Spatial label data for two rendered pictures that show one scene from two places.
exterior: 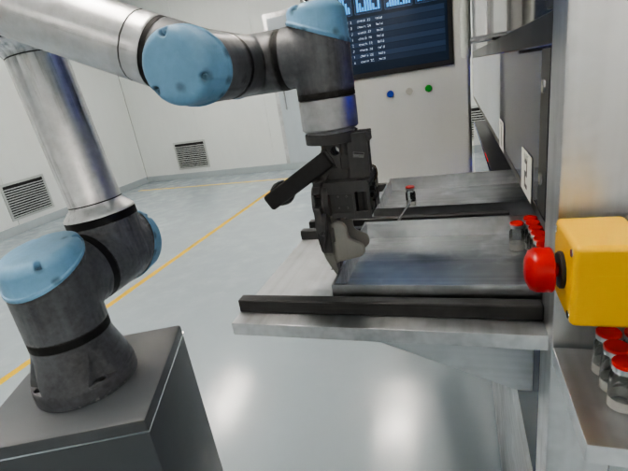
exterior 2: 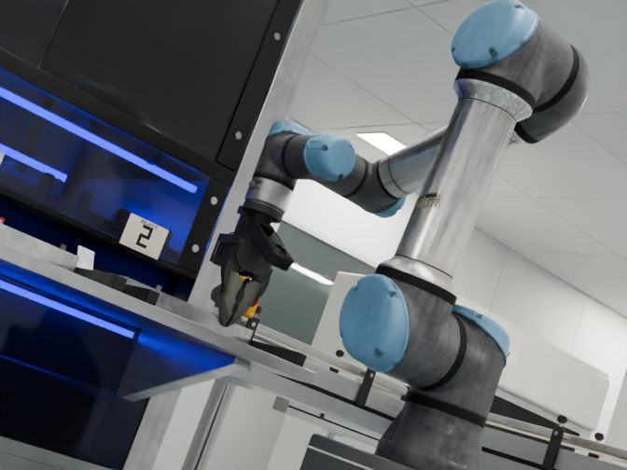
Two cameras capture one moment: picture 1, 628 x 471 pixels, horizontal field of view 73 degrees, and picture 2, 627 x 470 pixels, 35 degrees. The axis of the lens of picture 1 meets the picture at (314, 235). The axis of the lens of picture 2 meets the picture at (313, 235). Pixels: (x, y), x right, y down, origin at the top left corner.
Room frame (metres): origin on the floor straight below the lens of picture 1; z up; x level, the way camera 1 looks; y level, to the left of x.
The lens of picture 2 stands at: (1.90, 1.00, 0.79)
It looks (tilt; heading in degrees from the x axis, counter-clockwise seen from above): 11 degrees up; 215
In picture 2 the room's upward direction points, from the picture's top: 20 degrees clockwise
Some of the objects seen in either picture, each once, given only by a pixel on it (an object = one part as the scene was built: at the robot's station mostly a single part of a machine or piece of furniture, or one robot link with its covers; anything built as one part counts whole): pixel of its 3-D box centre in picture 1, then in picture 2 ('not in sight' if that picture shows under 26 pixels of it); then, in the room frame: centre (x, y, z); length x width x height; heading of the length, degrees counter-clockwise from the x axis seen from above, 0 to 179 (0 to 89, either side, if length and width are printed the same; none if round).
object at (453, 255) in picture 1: (459, 255); (141, 303); (0.59, -0.22, 0.90); 0.34 x 0.26 x 0.04; 70
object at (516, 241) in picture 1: (516, 235); not in sight; (0.61, -0.32, 0.90); 0.02 x 0.02 x 0.05
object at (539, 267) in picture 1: (548, 269); not in sight; (0.33, -0.20, 0.99); 0.04 x 0.04 x 0.04; 70
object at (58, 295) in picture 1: (55, 283); (458, 358); (0.59, 0.39, 0.96); 0.13 x 0.12 x 0.14; 162
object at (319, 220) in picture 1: (325, 221); (255, 279); (0.56, -0.02, 0.99); 0.05 x 0.02 x 0.09; 160
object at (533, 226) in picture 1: (539, 249); not in sight; (0.55, -0.32, 0.90); 0.18 x 0.02 x 0.05; 160
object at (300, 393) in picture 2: not in sight; (290, 362); (0.00, -0.28, 0.92); 0.69 x 0.15 x 0.16; 160
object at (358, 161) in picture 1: (341, 175); (249, 241); (0.58, -0.05, 1.05); 0.09 x 0.08 x 0.12; 70
